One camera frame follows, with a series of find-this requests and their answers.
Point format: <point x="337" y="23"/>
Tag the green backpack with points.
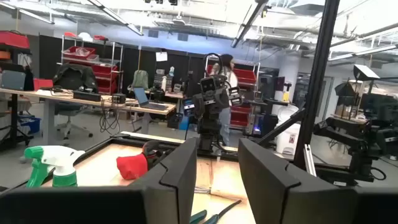
<point x="140" y="79"/>

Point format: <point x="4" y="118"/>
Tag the grey case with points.
<point x="12" y="80"/>

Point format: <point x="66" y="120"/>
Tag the metal shelving rack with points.
<point x="113" y="56"/>

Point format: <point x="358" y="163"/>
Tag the red box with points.
<point x="43" y="83"/>

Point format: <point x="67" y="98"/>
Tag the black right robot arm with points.
<point x="206" y="130"/>

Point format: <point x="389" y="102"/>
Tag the white trash bin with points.
<point x="287" y="137"/>

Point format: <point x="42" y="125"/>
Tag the green and white spray bottle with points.
<point x="62" y="158"/>

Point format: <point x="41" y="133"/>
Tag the black power strip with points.
<point x="87" y="95"/>

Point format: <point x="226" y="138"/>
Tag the black table edge rail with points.
<point x="124" y="140"/>

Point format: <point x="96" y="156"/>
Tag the black diagonal frame strut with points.
<point x="280" y="129"/>

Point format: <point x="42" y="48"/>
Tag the grey office chair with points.
<point x="70" y="115"/>

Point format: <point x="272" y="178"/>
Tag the person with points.
<point x="228" y="62"/>

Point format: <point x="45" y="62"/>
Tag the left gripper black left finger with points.
<point x="174" y="174"/>

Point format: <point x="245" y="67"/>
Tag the red storage bin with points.
<point x="104" y="70"/>
<point x="77" y="53"/>
<point x="245" y="77"/>

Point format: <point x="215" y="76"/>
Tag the blue storage bin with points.
<point x="29" y="123"/>

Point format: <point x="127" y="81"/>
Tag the black lamp shade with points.
<point x="365" y="72"/>

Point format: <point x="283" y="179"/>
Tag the white paper sign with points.
<point x="161" y="56"/>

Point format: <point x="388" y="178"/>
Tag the black frame post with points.
<point x="317" y="77"/>

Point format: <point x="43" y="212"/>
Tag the black jacket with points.
<point x="74" y="77"/>

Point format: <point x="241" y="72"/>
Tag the red gardening glove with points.
<point x="132" y="166"/>

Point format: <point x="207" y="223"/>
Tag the long wooden desk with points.
<point x="62" y="97"/>

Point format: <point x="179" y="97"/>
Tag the open laptop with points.
<point x="146" y="101"/>

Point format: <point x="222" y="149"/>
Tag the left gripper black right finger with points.
<point x="267" y="183"/>

